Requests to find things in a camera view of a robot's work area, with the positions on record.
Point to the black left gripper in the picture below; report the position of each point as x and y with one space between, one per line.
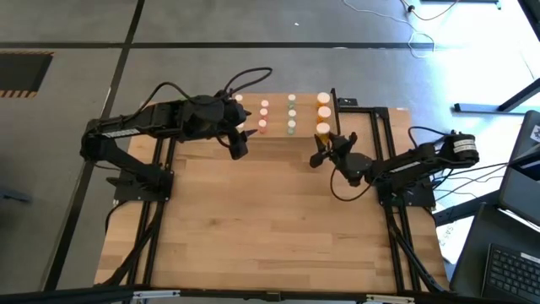
211 116

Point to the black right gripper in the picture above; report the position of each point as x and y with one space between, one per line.
356 169

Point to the orange cup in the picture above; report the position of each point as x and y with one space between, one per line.
324 112

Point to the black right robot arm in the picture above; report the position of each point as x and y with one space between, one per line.
422 162

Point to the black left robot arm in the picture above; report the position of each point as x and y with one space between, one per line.
126 126

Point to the black support bar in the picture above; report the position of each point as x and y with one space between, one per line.
464 209

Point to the white paper sheet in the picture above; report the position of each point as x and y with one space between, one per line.
449 240

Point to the black monitor with sticker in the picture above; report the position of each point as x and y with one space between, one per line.
527 139

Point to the black laptop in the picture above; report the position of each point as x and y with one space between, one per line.
512 274

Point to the dark floor hatch striped edge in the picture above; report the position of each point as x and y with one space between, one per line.
21 72

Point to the wooden shelf black metal frame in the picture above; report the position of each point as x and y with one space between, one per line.
304 126

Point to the black desk leg frame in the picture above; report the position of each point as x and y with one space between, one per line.
519 96

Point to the black aluminium table frame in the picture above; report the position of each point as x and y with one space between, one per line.
63 295

